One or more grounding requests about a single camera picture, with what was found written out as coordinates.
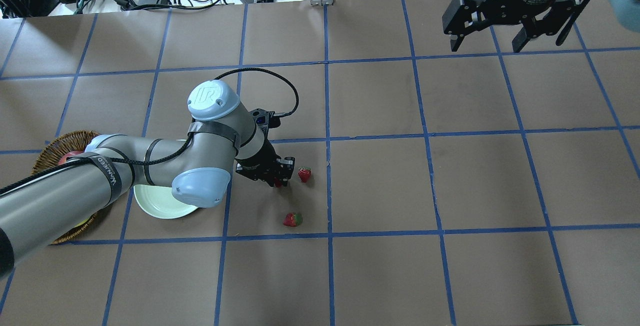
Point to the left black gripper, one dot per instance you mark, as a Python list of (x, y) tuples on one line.
[(261, 156)]

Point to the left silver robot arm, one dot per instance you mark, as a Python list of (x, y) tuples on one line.
[(223, 138)]

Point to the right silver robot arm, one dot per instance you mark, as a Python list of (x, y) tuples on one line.
[(626, 12)]

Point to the light green plate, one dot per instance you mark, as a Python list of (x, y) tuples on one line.
[(158, 202)]

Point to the red apple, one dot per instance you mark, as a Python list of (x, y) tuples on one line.
[(69, 155)]

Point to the wicker basket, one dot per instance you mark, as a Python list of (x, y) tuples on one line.
[(48, 158)]

